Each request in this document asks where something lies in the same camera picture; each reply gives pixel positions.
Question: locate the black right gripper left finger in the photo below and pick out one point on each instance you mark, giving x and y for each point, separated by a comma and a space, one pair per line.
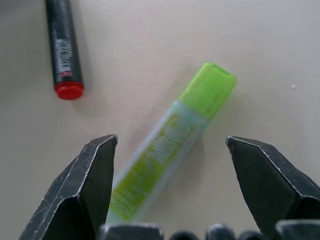
75, 190

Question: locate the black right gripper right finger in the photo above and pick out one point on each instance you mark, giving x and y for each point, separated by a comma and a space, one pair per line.
270, 185

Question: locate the green highlighter pen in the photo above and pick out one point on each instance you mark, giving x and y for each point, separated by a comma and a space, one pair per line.
180, 135

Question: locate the black marker with red cap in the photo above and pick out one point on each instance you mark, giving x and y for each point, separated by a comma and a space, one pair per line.
65, 52

